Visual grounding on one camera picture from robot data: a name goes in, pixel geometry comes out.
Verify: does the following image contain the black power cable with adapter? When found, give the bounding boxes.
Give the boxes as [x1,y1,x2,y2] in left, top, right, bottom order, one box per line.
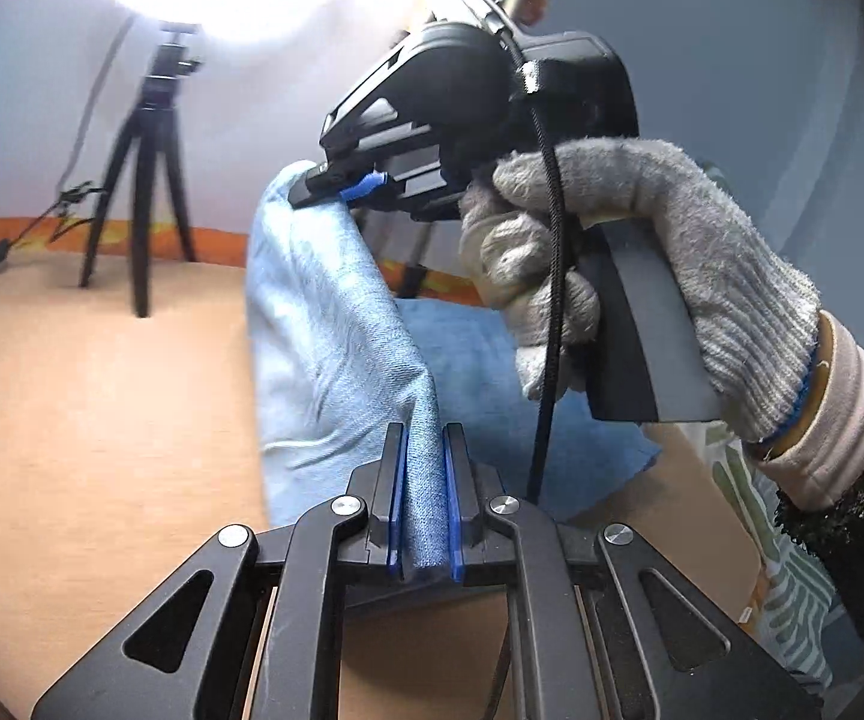
[0,13,141,280]

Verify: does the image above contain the right forearm beige sleeve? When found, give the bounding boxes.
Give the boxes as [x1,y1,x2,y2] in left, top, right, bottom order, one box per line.
[754,310,864,554]

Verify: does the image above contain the green white patterned pillow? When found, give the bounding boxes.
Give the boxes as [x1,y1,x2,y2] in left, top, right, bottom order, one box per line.
[679,422,836,694]

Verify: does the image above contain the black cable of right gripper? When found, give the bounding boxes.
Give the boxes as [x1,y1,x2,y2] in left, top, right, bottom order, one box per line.
[487,29,572,720]

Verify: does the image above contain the light blue denim pants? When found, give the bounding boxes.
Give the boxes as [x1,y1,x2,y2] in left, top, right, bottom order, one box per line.
[243,157,665,569]

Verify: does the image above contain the right white knit gloved hand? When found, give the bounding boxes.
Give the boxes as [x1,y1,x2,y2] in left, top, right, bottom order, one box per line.
[458,138,819,444]

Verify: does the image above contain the orange floral bed sheet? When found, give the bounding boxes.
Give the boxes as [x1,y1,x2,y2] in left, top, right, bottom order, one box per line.
[0,216,479,309]

